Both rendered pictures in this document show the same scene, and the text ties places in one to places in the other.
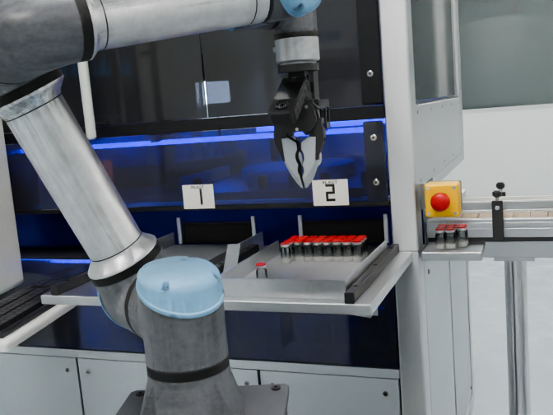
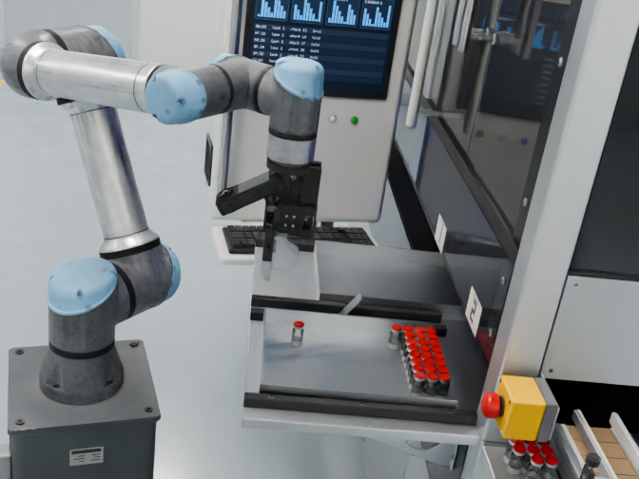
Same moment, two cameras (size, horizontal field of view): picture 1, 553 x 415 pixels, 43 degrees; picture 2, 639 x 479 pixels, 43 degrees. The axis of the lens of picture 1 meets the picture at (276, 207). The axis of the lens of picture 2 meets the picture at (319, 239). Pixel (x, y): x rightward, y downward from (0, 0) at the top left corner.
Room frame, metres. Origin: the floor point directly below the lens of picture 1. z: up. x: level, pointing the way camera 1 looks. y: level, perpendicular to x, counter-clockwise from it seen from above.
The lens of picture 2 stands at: (0.75, -1.14, 1.71)
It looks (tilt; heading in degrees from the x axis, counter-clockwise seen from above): 24 degrees down; 63
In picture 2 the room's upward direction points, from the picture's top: 8 degrees clockwise
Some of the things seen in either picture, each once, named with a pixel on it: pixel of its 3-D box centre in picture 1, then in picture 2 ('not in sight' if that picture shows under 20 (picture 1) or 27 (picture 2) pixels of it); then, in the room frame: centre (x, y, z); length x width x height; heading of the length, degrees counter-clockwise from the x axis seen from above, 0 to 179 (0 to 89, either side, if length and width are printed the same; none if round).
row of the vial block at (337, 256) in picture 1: (322, 250); (412, 360); (1.51, -0.09, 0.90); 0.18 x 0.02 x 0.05; 68
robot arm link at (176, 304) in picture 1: (180, 310); (85, 301); (0.96, 0.15, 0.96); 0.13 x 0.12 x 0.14; 32
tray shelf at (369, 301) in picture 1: (240, 272); (365, 325); (1.51, 0.09, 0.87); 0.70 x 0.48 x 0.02; 69
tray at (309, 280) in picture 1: (306, 266); (353, 358); (1.41, -0.05, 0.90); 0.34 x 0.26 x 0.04; 158
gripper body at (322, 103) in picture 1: (302, 100); (290, 196); (1.24, -0.06, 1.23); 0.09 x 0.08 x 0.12; 158
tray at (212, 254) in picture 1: (186, 253); (391, 278); (1.64, 0.22, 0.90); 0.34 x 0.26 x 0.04; 159
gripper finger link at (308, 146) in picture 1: (313, 160); (280, 259); (1.23, -0.07, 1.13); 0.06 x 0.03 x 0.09; 158
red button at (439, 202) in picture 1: (440, 202); (493, 405); (1.49, -0.35, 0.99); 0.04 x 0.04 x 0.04; 69
